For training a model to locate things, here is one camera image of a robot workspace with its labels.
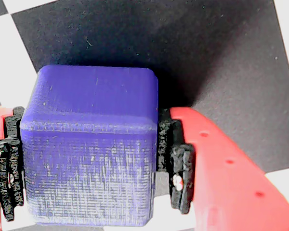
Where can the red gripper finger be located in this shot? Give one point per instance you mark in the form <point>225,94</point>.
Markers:
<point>231,187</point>
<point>7,168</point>

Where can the blue cube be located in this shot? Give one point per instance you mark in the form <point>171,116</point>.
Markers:
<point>91,144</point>

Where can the black white marker board mat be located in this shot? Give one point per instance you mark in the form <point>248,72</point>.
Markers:
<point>159,36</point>

